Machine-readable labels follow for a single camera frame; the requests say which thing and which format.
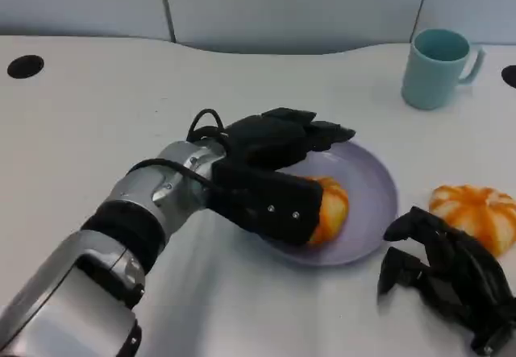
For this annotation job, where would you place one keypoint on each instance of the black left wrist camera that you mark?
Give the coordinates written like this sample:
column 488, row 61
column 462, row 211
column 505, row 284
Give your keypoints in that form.
column 266, row 204

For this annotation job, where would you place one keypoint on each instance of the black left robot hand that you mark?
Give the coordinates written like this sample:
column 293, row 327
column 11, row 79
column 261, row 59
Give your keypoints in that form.
column 274, row 139

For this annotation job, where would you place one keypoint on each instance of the pale green mug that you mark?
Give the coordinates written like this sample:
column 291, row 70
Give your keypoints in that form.
column 435, row 75

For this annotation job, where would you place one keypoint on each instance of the orange and white bread roll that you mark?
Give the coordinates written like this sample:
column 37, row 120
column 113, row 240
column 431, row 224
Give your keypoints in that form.
column 475, row 216
column 332, row 208

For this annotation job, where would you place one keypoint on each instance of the grey partition panel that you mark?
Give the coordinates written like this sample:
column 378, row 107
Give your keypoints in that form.
column 80, row 2
column 290, row 10
column 471, row 2

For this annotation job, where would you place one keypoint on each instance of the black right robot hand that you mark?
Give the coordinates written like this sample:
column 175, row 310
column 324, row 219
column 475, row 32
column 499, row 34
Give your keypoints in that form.
column 451, row 268

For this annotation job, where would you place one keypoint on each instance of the lilac plate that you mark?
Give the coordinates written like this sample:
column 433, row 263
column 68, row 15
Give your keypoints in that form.
column 363, row 196

